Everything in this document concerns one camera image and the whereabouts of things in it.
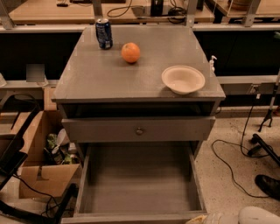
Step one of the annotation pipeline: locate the grey drawer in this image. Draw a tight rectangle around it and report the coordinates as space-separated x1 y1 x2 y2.
61 143 207 224
62 116 215 143

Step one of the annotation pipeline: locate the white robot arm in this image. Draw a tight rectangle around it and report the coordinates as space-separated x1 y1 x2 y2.
185 206 280 224

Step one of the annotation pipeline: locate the grey top drawer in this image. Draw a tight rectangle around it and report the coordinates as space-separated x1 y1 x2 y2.
62 116 215 143

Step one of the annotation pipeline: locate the grey wooden drawer cabinet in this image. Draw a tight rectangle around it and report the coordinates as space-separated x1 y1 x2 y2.
52 25 227 158

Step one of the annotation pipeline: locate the black shoe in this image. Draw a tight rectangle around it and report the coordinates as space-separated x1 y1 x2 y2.
255 175 280 200

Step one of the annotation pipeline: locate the black floor stand leg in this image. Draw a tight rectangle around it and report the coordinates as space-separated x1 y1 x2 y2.
248 134 280 166

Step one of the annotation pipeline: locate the black tripod stand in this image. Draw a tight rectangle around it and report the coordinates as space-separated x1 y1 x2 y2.
258 69 280 132

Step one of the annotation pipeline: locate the white paper bowl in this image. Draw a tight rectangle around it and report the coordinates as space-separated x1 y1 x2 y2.
162 66 206 95

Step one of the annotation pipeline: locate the small white pump bottle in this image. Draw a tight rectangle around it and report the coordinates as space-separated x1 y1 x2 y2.
209 55 217 72

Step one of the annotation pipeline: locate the open cardboard box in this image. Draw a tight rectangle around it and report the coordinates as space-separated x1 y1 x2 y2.
19 111 81 199

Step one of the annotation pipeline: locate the orange fruit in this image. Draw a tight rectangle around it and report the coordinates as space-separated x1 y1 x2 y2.
121 42 140 63

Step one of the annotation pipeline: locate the blue soda can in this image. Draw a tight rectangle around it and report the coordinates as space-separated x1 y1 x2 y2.
95 18 113 50

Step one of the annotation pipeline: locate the wooden background workbench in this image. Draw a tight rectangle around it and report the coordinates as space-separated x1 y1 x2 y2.
8 0 215 25

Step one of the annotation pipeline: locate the black floor cable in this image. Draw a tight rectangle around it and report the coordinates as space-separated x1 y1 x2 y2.
211 87 275 200

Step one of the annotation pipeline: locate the black chair frame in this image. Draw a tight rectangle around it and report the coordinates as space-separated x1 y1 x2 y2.
0 93 78 224

